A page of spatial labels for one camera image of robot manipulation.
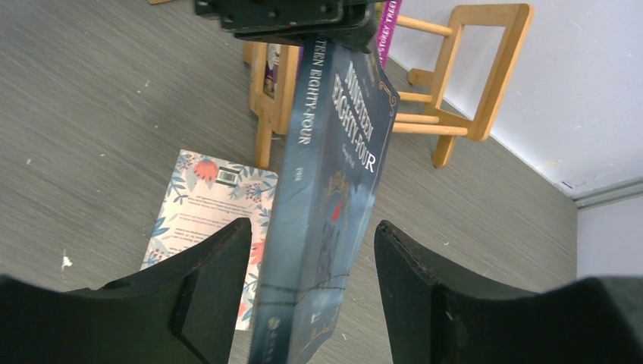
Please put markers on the floral Louisa May Alcott book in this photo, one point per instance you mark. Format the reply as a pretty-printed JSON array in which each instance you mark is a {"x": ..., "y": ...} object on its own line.
[{"x": 203, "y": 195}]

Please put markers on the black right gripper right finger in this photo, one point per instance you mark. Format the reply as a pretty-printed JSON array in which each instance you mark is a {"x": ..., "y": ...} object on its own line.
[{"x": 438, "y": 311}]

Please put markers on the purple 52-Storey Treehouse book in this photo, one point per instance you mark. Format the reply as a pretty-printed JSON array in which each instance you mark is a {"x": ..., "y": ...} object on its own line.
[{"x": 280, "y": 68}]

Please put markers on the magenta paperback book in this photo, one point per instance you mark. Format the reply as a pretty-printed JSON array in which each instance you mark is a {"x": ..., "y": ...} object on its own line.
[{"x": 387, "y": 14}]

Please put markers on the blue Nineteen Eighty-Four book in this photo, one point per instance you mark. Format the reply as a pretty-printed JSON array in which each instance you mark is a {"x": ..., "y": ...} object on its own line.
[{"x": 344, "y": 109}]

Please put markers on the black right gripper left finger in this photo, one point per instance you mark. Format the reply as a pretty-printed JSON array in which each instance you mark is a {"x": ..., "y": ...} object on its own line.
[{"x": 181, "y": 310}]

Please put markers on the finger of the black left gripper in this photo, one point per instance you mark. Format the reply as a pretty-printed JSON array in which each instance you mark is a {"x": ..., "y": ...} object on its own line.
[{"x": 351, "y": 23}]

